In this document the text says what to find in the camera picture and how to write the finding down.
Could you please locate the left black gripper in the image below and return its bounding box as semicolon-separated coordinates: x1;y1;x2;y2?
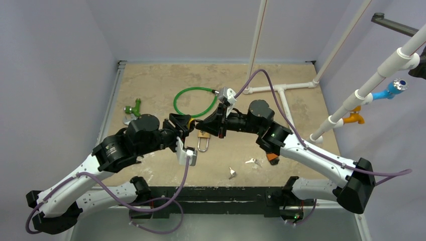
136;114;190;156

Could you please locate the large brass padlock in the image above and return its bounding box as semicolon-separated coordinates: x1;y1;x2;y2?
197;131;210;152

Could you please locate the small yellow padlock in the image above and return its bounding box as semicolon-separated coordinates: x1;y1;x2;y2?
187;117;196;132

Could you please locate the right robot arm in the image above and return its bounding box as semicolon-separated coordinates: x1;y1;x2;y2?
195;100;376;214

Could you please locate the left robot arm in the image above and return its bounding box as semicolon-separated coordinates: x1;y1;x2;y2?
25;114;197;234

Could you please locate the orange hex key set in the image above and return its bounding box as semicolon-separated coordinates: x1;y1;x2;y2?
266;153;280;165

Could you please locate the orange faucet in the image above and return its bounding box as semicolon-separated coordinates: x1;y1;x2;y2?
343;105;365;125

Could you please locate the blue faucet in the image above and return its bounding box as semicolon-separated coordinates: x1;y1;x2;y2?
372;78;408;100

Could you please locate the black overhead bar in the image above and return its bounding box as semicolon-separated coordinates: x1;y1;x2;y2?
371;13;418;37

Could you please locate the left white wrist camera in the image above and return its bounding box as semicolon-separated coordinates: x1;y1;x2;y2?
175;137;197;166

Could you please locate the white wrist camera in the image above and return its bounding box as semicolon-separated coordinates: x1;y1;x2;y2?
175;137;197;166
217;87;237;117

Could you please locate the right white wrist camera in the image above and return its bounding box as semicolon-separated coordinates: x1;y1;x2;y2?
217;87;237;117

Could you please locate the green cable lock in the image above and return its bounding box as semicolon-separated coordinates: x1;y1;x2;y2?
173;87;218;118

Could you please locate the green hose nozzle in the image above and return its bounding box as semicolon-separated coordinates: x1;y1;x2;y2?
124;98;141;117

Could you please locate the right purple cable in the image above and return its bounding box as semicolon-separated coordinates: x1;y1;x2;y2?
234;69;413;226

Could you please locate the white pvc pipe frame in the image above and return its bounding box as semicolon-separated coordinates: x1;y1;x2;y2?
240;1;425;144

